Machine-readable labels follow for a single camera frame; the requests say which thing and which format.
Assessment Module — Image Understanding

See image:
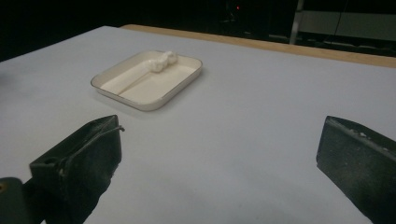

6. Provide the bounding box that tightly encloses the grey metal stand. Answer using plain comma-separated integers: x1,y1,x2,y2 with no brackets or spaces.
289,0,396,45

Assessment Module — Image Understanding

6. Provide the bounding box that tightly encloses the wooden table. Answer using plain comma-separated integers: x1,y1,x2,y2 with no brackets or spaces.
120,23,396,69

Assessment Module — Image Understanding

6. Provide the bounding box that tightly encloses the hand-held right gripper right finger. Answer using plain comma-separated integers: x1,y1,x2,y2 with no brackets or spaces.
316,115,396,224

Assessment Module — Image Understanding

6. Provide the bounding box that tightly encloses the pale blue table cover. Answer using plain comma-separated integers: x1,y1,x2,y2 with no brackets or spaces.
0,25,396,224

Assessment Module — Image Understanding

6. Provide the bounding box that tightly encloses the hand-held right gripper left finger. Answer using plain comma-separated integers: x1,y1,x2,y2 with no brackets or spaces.
29,114,126,224

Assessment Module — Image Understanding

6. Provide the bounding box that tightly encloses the white rectangular tray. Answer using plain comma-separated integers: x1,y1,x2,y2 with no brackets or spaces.
90,49,204,112

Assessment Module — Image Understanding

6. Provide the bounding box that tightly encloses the white paper ball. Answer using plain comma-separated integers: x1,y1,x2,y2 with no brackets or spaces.
149,50,179,74

